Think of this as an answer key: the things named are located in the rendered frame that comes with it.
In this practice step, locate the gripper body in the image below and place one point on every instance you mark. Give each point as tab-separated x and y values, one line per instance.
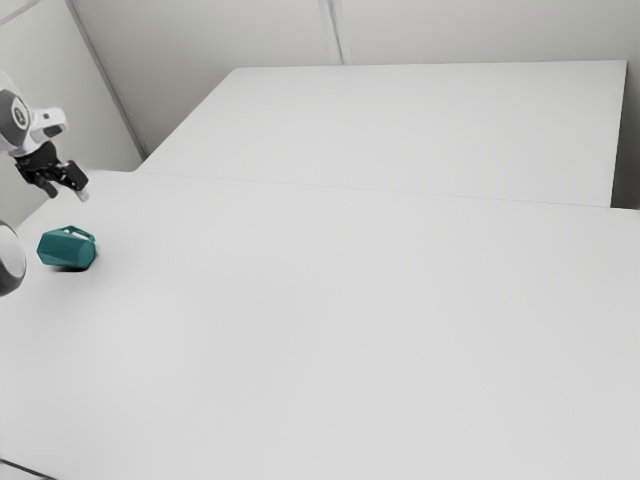
37	161

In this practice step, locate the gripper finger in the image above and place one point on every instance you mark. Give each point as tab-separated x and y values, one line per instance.
77	179
49	188

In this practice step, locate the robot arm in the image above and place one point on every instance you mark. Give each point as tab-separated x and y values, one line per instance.
15	125

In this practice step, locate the teal faceted mug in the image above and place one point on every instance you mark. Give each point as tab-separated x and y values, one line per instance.
66	250

